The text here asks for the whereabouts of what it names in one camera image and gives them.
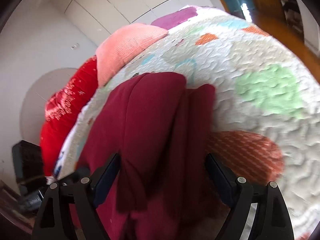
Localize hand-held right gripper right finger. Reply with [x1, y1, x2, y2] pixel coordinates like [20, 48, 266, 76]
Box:
[204, 152, 295, 240]

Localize white quilt with coloured hearts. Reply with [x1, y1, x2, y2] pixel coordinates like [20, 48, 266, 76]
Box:
[51, 5, 320, 240]

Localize black bedside furniture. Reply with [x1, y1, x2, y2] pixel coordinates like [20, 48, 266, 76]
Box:
[12, 140, 47, 197]

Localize white glossy wardrobe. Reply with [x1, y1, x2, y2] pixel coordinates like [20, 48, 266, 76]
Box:
[61, 0, 215, 48]

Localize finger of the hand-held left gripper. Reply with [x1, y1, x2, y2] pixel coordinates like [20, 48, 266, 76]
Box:
[60, 166, 91, 188]

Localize purple pillow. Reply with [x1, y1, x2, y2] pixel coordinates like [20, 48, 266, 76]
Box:
[151, 6, 197, 30]

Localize rack of clothes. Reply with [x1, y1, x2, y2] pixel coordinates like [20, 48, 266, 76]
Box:
[272, 0, 304, 34]

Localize dark red garment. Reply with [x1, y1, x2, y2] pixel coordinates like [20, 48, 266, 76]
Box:
[69, 71, 233, 240]

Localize red pillow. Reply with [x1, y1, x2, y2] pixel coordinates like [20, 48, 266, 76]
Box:
[40, 55, 100, 178]

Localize coral pink pillow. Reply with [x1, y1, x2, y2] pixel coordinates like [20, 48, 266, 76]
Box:
[95, 23, 168, 88]

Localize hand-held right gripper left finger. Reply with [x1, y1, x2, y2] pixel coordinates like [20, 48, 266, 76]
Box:
[32, 152, 122, 240]

